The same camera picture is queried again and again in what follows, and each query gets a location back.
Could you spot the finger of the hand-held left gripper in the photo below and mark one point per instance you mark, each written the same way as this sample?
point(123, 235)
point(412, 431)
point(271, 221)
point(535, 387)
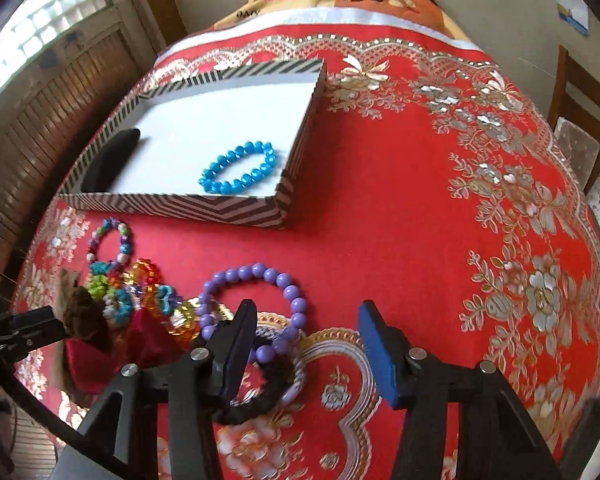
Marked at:
point(30, 341)
point(35, 316)

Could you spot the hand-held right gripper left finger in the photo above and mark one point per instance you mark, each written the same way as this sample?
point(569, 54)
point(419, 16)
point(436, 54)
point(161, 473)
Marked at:
point(230, 355)

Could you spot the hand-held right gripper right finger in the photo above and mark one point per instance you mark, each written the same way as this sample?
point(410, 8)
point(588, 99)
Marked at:
point(380, 355)

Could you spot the brown scrunchie with cream ribbon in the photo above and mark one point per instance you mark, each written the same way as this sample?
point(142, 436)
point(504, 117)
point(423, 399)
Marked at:
point(82, 317)

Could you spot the black scrunchie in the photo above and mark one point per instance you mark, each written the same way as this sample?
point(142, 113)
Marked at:
point(265, 401)

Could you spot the red scrunchie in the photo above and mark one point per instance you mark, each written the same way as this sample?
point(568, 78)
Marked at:
point(145, 335)

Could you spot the striped cardboard box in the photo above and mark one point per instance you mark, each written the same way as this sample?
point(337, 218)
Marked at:
point(220, 120)

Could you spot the red floral tablecloth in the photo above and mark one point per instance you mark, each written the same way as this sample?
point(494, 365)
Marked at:
point(405, 210)

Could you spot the black oblong object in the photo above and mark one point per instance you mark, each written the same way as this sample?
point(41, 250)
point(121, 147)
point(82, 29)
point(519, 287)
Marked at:
point(112, 160)

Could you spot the wooden louvred shutter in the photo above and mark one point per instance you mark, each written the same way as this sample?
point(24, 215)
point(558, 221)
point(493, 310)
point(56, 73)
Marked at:
point(55, 125)

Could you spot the window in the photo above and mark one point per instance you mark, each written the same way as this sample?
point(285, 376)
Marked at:
point(40, 25)

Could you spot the wooden chair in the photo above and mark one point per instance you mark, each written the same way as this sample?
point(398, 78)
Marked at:
point(567, 105)

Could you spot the brown wooden post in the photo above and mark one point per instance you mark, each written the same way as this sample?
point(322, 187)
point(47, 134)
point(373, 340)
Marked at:
point(165, 5)

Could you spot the wall poster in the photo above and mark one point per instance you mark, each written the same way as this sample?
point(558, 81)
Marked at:
point(572, 5)

